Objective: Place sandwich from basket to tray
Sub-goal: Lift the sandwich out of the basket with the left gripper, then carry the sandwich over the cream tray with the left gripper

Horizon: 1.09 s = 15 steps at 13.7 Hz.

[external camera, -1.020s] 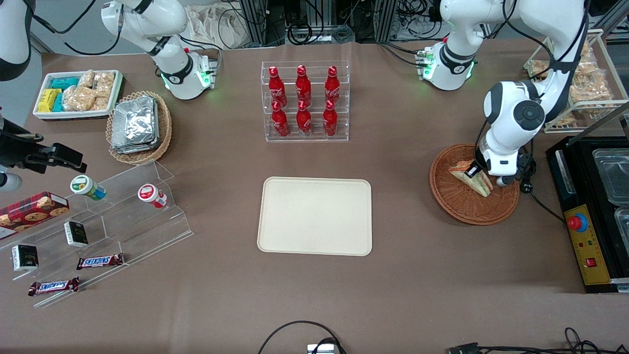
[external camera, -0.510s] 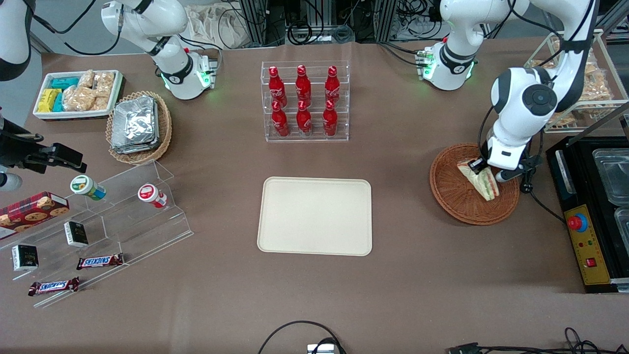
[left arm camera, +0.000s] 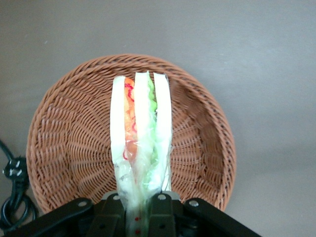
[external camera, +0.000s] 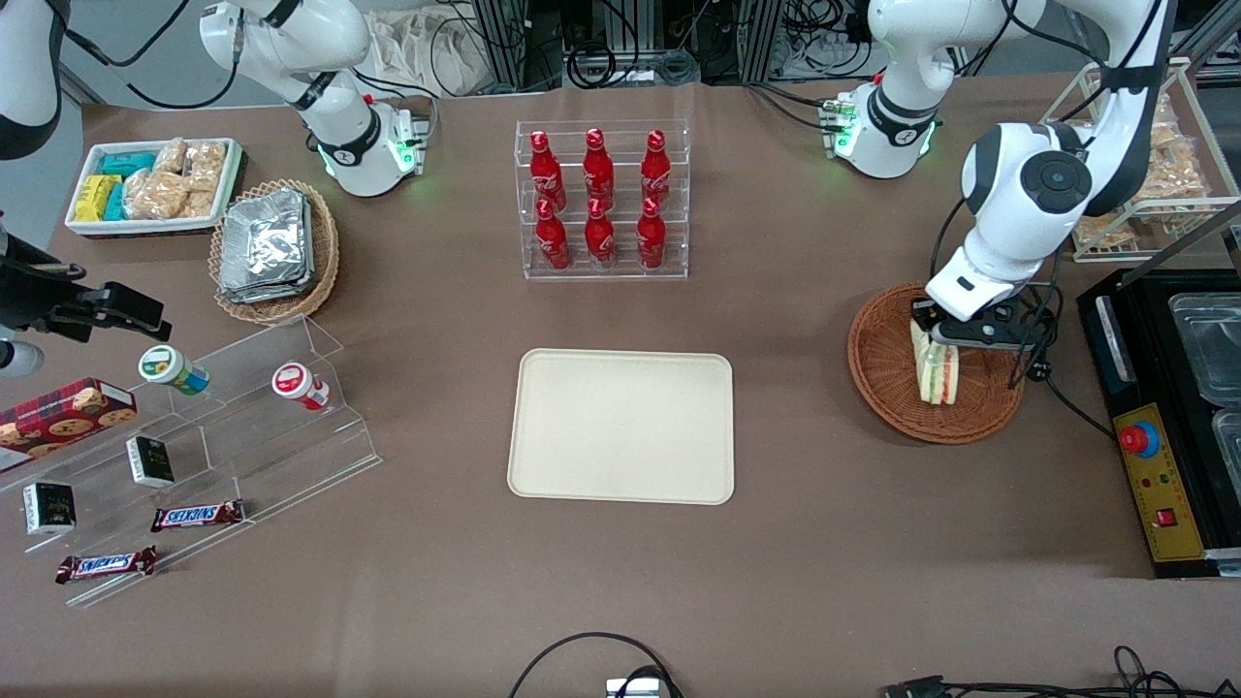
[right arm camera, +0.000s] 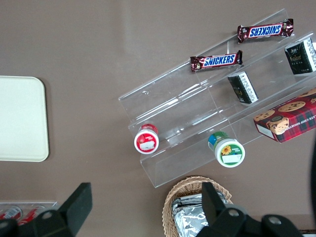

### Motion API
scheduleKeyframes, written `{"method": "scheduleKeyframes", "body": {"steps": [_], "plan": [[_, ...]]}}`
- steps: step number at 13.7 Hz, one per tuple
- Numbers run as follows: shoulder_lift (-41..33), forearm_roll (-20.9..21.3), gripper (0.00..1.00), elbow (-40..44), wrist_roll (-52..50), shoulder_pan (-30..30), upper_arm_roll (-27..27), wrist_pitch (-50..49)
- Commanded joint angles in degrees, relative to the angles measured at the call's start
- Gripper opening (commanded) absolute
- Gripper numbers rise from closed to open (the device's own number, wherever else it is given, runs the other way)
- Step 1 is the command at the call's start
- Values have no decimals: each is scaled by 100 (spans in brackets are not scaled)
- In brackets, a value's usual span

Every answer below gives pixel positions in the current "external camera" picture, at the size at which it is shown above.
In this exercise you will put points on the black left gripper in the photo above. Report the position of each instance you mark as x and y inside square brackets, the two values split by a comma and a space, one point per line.
[921, 316]

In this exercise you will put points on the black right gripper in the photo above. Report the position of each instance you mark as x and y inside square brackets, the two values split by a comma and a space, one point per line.
[31, 296]

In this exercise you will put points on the triangle sandwich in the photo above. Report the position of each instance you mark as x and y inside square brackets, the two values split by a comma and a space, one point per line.
[938, 373]

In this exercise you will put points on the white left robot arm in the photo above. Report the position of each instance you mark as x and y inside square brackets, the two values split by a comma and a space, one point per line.
[999, 233]

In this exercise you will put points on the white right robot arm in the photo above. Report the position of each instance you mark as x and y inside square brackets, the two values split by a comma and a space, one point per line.
[334, 44]

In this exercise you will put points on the round brown wicker basket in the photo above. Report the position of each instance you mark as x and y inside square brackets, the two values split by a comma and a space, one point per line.
[882, 378]

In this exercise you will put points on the oval brown wicker basket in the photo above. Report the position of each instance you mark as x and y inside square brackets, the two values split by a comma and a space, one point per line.
[325, 252]

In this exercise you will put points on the cream plastic serving tray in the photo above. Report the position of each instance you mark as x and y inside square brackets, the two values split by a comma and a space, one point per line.
[620, 427]

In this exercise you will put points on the white cup with green lid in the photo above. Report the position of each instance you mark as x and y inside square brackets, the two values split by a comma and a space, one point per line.
[170, 368]

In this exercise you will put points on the white rectangular snack bin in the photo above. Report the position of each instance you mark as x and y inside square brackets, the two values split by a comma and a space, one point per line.
[145, 225]

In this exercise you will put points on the teal snack pack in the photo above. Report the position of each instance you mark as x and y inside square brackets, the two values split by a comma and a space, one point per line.
[115, 204]
[128, 163]

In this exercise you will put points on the clear bag of rice crackers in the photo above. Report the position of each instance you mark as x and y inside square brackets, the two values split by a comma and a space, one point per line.
[206, 165]
[171, 155]
[153, 196]

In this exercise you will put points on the yellow snack pack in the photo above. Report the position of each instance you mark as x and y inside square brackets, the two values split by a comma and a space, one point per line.
[95, 197]

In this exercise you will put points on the red cookie box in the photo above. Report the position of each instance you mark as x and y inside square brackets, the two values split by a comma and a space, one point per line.
[58, 417]

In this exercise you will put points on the stack of foil containers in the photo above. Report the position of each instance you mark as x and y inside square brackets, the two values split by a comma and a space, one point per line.
[267, 242]

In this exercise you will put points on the small black box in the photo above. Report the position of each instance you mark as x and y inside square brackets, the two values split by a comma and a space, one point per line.
[48, 509]
[150, 461]

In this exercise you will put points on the white cup with red lid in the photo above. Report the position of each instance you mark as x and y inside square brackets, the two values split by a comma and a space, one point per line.
[296, 383]

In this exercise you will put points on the clear acrylic stepped display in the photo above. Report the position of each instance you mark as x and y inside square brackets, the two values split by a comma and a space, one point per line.
[271, 446]

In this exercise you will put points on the clear bag of biscuits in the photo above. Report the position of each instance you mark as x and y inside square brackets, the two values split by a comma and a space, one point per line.
[1175, 165]
[1100, 231]

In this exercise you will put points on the brown Snickers bar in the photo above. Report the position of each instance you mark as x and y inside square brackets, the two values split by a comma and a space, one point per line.
[105, 564]
[197, 516]

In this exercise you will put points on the red emergency stop button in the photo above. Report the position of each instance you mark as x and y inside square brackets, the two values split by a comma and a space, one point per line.
[1136, 438]

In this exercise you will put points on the red cola bottle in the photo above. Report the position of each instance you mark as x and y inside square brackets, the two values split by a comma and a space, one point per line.
[548, 174]
[656, 170]
[652, 242]
[553, 242]
[598, 170]
[600, 239]

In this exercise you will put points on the silver foil container in machine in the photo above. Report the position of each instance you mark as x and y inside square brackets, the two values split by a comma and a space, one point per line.
[1229, 441]
[1207, 339]

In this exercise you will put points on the clear acrylic bottle rack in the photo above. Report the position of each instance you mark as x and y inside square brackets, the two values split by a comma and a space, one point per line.
[620, 273]

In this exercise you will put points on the black sealing machine yellow panel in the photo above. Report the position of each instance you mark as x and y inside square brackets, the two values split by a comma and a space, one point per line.
[1193, 465]

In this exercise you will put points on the clear rack with snacks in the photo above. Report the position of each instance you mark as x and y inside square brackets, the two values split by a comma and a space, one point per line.
[1212, 204]

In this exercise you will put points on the beige canvas bag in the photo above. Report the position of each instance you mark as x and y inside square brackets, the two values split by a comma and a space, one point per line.
[427, 48]

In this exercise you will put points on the small silver device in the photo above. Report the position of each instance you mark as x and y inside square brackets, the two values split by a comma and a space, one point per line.
[635, 688]

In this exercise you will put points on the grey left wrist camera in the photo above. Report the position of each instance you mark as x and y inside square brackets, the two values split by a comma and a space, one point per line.
[974, 335]

